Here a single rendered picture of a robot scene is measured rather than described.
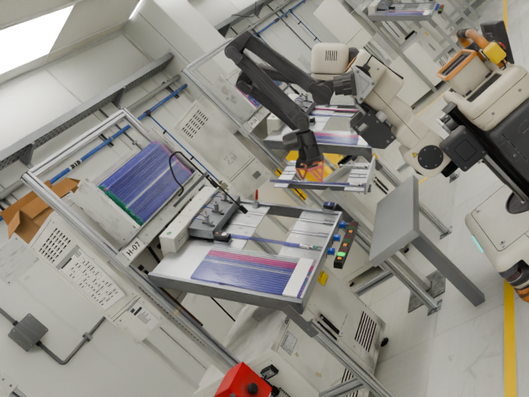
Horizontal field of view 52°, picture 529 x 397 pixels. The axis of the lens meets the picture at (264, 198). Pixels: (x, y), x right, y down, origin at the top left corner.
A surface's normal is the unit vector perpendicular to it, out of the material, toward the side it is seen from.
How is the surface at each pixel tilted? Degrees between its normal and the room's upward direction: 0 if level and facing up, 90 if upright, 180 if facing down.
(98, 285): 92
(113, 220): 90
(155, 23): 90
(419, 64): 90
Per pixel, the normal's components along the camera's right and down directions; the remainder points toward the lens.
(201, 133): -0.35, 0.50
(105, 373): 0.59, -0.54
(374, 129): -0.13, 0.29
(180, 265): -0.08, -0.86
